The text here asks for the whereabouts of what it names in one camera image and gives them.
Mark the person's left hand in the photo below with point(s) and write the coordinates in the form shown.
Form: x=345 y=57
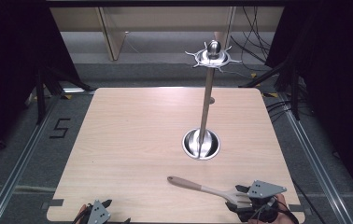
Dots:
x=82 y=214

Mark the yellow black tape piece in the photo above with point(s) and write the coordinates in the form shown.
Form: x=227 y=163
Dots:
x=270 y=94
x=67 y=97
x=253 y=75

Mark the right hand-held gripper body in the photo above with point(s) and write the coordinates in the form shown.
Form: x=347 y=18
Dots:
x=266 y=188

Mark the aluminium floor rail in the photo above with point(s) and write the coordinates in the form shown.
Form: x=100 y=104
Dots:
x=19 y=168
x=317 y=168

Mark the metal utensil rack stand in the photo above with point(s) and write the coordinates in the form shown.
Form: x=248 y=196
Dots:
x=207 y=93

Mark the black metal stand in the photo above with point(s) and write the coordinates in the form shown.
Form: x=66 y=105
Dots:
x=40 y=99
x=294 y=93

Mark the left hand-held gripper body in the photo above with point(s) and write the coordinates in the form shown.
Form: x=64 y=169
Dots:
x=98 y=213

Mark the black curtain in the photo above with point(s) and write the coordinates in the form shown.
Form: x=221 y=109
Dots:
x=336 y=77
x=9 y=62

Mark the person's right hand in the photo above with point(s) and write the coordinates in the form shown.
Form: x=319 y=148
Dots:
x=283 y=205

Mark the beige wooden furniture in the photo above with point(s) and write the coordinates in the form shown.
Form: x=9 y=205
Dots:
x=112 y=28

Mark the black tape strip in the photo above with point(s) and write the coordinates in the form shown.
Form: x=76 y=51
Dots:
x=53 y=203
x=300 y=209

